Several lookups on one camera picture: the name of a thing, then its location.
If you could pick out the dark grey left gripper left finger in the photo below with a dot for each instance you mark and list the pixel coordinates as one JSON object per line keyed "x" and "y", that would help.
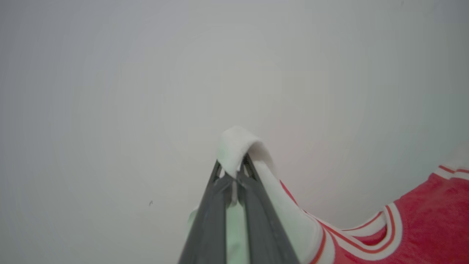
{"x": 210, "y": 227}

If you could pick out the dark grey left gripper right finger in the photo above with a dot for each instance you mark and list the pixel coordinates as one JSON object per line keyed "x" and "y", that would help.
{"x": 262, "y": 227}

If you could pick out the red and white garment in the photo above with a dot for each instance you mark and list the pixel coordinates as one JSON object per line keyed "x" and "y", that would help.
{"x": 421, "y": 227}

